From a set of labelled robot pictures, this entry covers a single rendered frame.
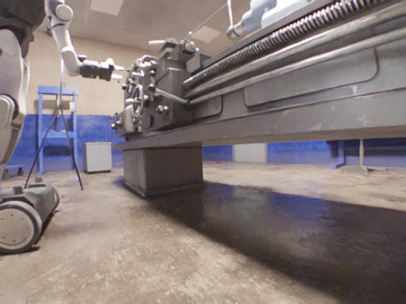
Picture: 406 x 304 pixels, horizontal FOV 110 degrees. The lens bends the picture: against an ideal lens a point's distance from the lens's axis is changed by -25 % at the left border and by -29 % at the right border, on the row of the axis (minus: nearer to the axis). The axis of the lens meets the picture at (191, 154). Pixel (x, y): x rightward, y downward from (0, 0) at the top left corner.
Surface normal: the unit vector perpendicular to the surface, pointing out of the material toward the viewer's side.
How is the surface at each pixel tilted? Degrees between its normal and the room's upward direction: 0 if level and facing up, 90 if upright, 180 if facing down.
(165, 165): 90
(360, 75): 90
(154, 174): 90
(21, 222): 90
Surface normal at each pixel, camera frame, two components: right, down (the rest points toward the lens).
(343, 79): -0.83, 0.04
